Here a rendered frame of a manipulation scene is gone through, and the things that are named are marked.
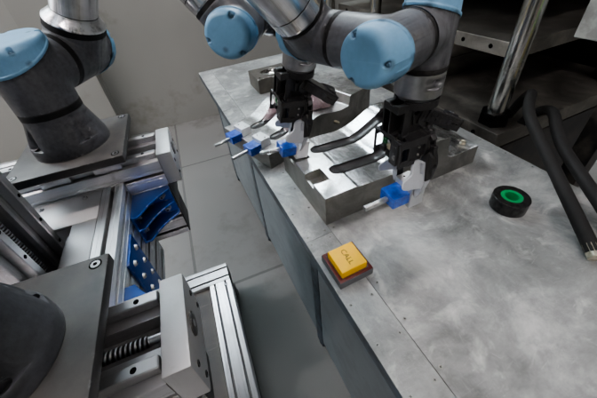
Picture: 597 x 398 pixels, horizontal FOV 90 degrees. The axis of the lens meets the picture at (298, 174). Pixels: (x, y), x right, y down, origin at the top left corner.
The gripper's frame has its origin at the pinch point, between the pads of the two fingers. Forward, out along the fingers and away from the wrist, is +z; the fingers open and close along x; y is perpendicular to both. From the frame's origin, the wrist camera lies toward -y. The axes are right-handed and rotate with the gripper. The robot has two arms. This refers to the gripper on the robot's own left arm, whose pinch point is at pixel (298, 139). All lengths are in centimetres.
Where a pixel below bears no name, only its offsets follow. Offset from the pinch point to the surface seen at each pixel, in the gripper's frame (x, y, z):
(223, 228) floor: -58, 11, 106
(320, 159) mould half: 5.2, -4.8, 4.1
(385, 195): 28.0, -6.5, -3.9
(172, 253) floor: -54, 42, 110
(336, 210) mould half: 20.1, -1.9, 7.9
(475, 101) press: -8, -85, 5
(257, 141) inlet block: -15.5, 5.8, 10.5
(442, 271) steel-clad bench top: 43.1, -14.0, 6.5
